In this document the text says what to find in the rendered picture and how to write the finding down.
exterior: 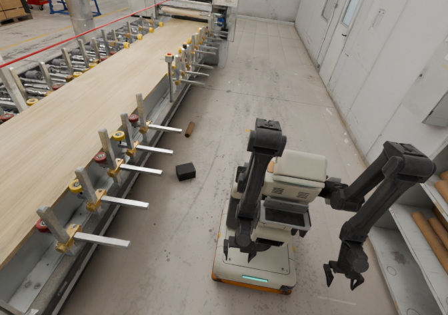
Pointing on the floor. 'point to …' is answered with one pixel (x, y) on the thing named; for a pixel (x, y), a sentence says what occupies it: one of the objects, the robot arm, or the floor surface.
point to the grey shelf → (413, 247)
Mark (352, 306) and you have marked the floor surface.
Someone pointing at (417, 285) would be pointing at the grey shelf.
